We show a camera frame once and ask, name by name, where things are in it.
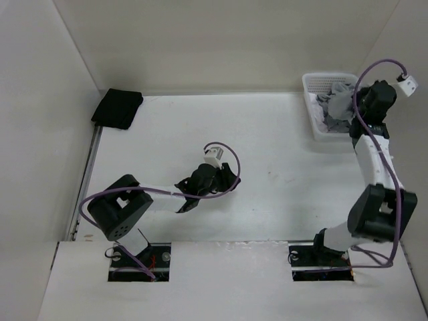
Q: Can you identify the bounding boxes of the grey tank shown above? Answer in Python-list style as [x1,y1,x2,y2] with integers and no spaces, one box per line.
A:
[317,94,350,133]
[326,82,355,122]

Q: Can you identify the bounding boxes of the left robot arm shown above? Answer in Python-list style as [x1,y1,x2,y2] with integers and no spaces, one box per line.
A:
[88,163,241,267]

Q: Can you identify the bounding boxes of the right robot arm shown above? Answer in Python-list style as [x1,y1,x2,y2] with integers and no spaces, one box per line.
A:
[310,80,417,267]

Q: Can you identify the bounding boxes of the white tank top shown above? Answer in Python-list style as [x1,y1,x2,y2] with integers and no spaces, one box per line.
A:
[308,93,328,133]

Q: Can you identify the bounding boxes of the folded black tank top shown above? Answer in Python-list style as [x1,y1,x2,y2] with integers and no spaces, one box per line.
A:
[91,88,144,130]

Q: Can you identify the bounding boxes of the white plastic basket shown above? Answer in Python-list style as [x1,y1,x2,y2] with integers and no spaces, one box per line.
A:
[302,72,358,142]

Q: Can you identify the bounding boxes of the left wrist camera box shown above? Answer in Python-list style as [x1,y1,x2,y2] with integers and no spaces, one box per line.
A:
[203,146,223,168]

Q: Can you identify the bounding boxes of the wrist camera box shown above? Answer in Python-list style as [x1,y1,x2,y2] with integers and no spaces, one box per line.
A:
[203,146,223,168]
[397,75,419,97]

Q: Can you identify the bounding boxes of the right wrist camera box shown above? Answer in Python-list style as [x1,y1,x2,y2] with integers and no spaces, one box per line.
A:
[397,75,419,97]

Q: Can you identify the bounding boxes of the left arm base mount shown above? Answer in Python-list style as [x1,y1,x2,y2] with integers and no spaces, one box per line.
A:
[104,243,172,282]

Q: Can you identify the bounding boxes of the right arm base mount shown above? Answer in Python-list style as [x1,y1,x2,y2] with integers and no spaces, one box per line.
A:
[288,242,354,282]

